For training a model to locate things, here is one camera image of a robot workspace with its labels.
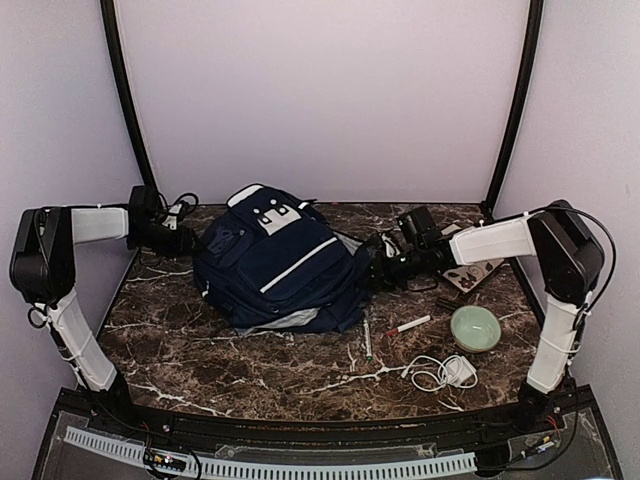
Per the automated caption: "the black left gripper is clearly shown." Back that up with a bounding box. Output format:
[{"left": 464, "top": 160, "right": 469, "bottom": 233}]
[{"left": 129, "top": 222, "right": 207, "bottom": 260}]

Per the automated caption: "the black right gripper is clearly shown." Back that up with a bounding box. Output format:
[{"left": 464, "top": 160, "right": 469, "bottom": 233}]
[{"left": 356, "top": 244, "right": 428, "bottom": 292}]

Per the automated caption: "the navy blue student backpack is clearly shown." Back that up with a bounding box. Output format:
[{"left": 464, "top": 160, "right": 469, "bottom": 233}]
[{"left": 192, "top": 184, "right": 371, "bottom": 334}]

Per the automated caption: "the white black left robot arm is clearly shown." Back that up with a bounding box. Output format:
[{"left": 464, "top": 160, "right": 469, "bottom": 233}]
[{"left": 9, "top": 185, "right": 199, "bottom": 436}]

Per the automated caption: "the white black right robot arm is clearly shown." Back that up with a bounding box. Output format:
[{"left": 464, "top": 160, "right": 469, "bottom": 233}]
[{"left": 364, "top": 200, "right": 617, "bottom": 434}]

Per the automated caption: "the red tipped white marker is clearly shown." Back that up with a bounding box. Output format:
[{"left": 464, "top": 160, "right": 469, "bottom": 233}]
[{"left": 385, "top": 315, "right": 431, "bottom": 337}]

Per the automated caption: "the floral square ceramic plate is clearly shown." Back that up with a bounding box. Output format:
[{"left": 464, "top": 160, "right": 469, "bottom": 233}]
[{"left": 442, "top": 258, "right": 504, "bottom": 294}]

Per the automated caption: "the green tipped white marker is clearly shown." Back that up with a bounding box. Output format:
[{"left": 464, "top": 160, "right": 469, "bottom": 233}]
[{"left": 363, "top": 310, "right": 373, "bottom": 362}]

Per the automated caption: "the pale green ceramic bowl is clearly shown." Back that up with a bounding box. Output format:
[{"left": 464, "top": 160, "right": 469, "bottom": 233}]
[{"left": 450, "top": 305, "right": 502, "bottom": 353}]

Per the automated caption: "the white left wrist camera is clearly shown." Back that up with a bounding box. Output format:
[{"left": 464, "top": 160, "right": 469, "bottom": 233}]
[{"left": 160, "top": 192, "right": 200, "bottom": 230}]

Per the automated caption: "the white charger with cable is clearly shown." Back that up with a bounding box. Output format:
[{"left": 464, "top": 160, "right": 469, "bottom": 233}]
[{"left": 401, "top": 354, "right": 479, "bottom": 393}]

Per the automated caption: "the black front table rail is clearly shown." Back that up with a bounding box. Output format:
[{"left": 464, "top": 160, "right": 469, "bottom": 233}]
[{"left": 59, "top": 369, "right": 591, "bottom": 451}]

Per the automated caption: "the black left corner frame post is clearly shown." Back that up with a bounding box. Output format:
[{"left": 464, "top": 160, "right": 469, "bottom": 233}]
[{"left": 99, "top": 0, "right": 157, "bottom": 188}]

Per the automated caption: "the black corner frame post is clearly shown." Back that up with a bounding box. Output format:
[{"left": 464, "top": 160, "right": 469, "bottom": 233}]
[
  {"left": 481, "top": 0, "right": 545, "bottom": 216},
  {"left": 99, "top": 0, "right": 157, "bottom": 188}
]

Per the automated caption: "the white slotted cable duct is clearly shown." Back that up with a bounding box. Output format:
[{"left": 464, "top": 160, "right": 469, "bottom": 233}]
[{"left": 63, "top": 426, "right": 477, "bottom": 479}]

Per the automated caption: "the black right corner frame post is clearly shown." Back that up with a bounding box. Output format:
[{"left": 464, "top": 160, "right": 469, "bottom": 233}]
[{"left": 481, "top": 0, "right": 545, "bottom": 216}]

